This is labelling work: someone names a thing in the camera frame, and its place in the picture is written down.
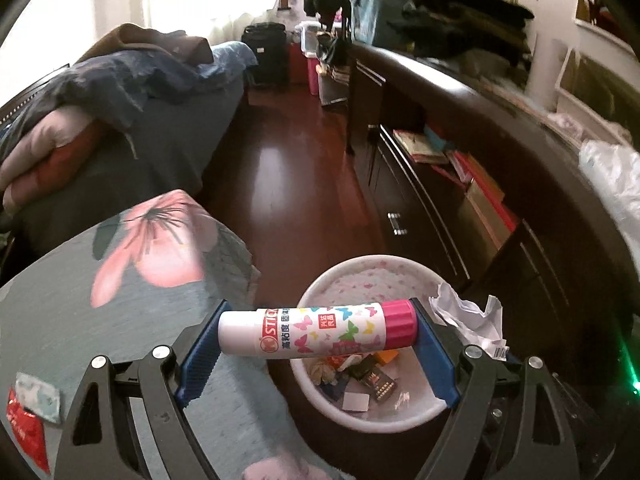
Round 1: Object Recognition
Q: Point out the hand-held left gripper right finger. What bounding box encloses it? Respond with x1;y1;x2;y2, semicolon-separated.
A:
410;297;583;480

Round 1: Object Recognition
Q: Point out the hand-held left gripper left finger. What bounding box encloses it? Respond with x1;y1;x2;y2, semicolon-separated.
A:
52;299;233;480

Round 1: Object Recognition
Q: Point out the white paper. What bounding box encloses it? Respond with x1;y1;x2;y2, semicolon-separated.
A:
429;282;507;361

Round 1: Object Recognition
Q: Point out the white butterfly print bin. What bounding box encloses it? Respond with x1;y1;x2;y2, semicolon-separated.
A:
290;255;461;433

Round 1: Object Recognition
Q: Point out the white pink glue stick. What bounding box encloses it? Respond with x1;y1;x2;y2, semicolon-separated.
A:
217;299;417;358

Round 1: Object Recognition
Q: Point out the grey floral tablecloth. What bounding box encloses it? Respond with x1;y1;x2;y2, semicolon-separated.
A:
0;189;351;480

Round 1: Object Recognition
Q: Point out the light blue tissue packet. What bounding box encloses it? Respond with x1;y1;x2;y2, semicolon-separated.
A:
12;372;63;423

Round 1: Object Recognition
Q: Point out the row of books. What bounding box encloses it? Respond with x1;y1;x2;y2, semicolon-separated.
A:
392;130;521;246

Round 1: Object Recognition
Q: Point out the red plastic packet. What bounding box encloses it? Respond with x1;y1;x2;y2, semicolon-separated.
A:
6;390;51;476

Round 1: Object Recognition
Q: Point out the dark wooden bed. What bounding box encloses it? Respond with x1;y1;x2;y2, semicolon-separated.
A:
0;40;251;261

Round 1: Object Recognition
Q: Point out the white plastic bag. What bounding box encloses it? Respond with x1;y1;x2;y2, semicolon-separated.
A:
579;139;640;248

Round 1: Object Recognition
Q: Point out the dark wooden dresser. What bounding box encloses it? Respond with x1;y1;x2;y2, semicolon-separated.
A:
345;42;640;411

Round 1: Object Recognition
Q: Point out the folded pink quilt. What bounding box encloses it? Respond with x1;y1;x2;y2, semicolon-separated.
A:
0;110;108;211

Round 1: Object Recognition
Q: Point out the blue duvet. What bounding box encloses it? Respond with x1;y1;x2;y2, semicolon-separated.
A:
0;42;258;161

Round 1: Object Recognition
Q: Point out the striped bag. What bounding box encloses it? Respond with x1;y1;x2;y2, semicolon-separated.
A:
317;32;351;106

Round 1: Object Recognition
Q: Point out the red plastic bin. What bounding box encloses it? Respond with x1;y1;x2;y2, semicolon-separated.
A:
287;42;311;86

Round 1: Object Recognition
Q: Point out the white shelf organiser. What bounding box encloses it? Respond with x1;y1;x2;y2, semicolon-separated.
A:
525;0;640;141

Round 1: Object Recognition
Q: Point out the black suitcase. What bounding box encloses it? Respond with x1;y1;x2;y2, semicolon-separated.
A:
241;22;290;88

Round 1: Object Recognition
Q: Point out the brown blanket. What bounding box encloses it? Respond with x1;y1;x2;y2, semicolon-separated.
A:
85;24;213;63

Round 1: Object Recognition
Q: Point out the pile of black clothes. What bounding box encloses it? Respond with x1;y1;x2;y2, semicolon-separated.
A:
400;0;536;68

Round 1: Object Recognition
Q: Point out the sheer white curtain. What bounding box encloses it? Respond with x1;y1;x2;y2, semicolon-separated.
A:
130;0;311;51

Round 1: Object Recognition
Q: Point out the white plastic storage box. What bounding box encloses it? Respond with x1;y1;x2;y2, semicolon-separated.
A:
295;21;321;58

